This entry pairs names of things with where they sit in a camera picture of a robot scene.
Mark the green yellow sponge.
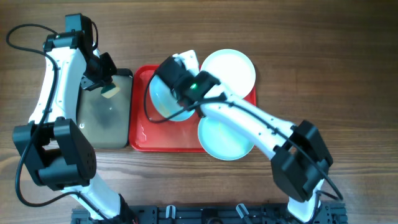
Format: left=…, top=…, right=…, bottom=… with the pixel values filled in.
left=101, top=82, right=120, bottom=98

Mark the light blue plate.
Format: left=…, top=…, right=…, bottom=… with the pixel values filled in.
left=198, top=117, right=254, bottom=161
left=149, top=75, right=183, bottom=118

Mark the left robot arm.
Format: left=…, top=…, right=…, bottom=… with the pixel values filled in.
left=12, top=30, right=137, bottom=223

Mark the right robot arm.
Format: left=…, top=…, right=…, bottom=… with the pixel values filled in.
left=157, top=49, right=333, bottom=223

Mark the black water tray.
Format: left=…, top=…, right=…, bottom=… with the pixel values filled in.
left=76, top=68, right=133, bottom=149

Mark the red plastic tray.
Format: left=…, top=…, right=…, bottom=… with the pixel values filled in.
left=128, top=64, right=257, bottom=153

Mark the white plate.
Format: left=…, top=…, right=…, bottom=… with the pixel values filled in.
left=201, top=49, right=256, bottom=98

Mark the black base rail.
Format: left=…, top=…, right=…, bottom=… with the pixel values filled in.
left=70, top=202, right=348, bottom=224

